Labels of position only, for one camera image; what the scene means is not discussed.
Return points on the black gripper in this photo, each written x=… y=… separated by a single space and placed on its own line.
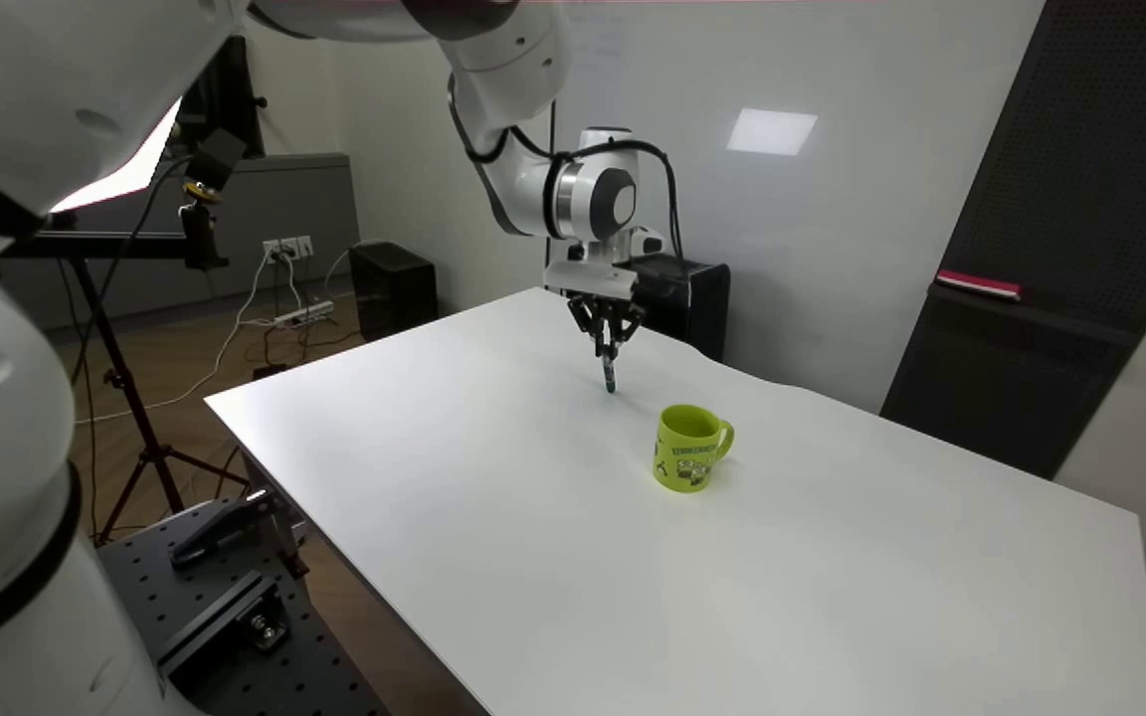
x=608 y=317

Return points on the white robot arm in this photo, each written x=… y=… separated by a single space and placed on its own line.
x=19 y=401

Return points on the black equipment case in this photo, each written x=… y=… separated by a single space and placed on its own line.
x=693 y=304

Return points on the green mug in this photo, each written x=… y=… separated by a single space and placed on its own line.
x=685 y=458

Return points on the black speaker box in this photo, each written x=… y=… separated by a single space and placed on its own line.
x=394 y=288

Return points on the white power strip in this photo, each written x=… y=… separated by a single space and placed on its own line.
x=299 y=317

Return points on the grey board panel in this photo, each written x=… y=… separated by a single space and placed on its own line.
x=289 y=205

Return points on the red label strip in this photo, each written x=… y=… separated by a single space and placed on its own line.
x=982 y=285

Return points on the black clamp tool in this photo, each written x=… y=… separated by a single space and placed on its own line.
x=219 y=529

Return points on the black round knob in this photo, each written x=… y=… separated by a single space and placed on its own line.
x=268 y=621

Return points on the black perforated breadboard table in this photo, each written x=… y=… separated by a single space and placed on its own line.
x=242 y=639

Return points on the dark tall cabinet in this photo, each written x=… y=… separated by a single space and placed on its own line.
x=1063 y=224

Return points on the black tripod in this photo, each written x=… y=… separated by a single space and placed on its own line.
x=138 y=423

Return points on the white softbox light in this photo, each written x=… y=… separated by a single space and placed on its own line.
x=129 y=171

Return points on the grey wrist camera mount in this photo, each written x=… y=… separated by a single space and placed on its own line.
x=585 y=280

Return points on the white wall outlet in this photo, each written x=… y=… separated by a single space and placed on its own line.
x=289 y=250

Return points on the black camera on stand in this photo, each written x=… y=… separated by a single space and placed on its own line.
x=203 y=202

